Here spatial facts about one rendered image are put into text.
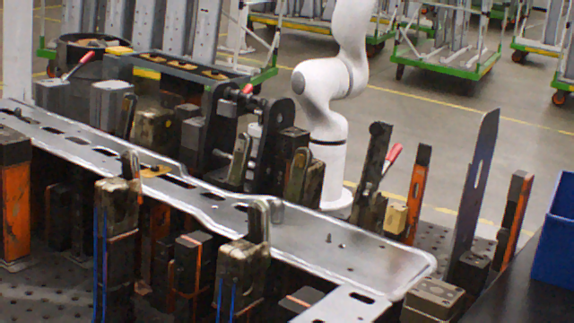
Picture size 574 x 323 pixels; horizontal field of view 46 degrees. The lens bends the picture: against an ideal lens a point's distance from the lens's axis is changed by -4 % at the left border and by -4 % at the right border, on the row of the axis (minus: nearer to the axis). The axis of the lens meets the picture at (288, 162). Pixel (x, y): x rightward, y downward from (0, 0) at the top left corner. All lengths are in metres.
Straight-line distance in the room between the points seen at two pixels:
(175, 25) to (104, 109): 4.18
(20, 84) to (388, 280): 4.45
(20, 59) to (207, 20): 1.57
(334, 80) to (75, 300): 0.88
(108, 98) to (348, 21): 0.66
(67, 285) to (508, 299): 1.03
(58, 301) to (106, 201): 0.35
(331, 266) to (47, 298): 0.72
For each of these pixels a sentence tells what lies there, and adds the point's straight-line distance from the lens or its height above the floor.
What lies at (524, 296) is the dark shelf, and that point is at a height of 1.03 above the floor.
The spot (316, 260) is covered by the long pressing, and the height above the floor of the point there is 1.00.
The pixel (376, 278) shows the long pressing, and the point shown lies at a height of 1.00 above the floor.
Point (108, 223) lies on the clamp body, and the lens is 1.45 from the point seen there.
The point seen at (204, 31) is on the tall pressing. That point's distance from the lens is 5.92.
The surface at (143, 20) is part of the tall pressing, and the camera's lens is 6.18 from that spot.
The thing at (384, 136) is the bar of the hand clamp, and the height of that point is 1.19.
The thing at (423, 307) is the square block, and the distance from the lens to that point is 1.13.
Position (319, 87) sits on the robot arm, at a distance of 1.89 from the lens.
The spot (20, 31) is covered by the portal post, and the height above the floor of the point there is 0.60.
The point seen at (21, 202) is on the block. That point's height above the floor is 0.87.
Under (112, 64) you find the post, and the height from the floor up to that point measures 1.12.
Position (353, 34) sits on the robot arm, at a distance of 1.88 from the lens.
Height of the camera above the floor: 1.59
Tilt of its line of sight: 20 degrees down
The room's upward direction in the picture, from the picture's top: 7 degrees clockwise
